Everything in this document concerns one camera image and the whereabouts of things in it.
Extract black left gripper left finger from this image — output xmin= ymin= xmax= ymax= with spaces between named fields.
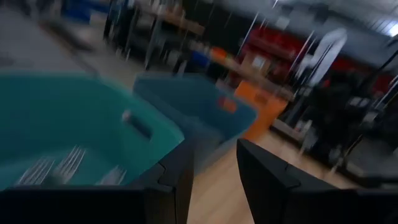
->
xmin=0 ymin=138 xmax=197 ymax=224

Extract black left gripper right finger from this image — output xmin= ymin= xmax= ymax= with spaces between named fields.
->
xmin=236 ymin=138 xmax=398 ymax=224

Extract silver metal fork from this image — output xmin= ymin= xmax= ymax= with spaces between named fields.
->
xmin=16 ymin=157 xmax=56 ymax=187
xmin=53 ymin=145 xmax=87 ymax=185

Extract orange plastic bin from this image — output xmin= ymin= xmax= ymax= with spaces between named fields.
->
xmin=233 ymin=80 xmax=289 ymax=141

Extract teal plastic bin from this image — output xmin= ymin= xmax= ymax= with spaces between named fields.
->
xmin=132 ymin=72 xmax=259 ymax=175

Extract green plastic bin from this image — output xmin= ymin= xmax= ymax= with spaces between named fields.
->
xmin=0 ymin=70 xmax=186 ymax=191

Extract red tool cabinet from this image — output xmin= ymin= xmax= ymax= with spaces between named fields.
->
xmin=248 ymin=27 xmax=398 ymax=96

